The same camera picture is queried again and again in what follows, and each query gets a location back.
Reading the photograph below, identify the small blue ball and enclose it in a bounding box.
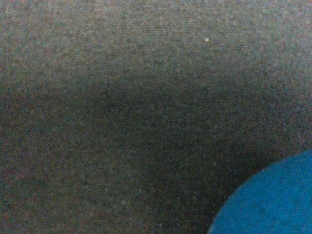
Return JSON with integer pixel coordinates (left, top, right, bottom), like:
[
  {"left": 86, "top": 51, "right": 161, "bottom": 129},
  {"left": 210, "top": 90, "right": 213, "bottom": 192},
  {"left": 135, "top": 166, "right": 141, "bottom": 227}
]
[{"left": 207, "top": 150, "right": 312, "bottom": 234}]

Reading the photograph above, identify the black tablecloth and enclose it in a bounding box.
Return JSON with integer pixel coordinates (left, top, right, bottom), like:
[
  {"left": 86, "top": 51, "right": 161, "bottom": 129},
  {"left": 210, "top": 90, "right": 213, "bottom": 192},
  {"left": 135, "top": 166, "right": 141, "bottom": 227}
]
[{"left": 0, "top": 0, "right": 312, "bottom": 234}]

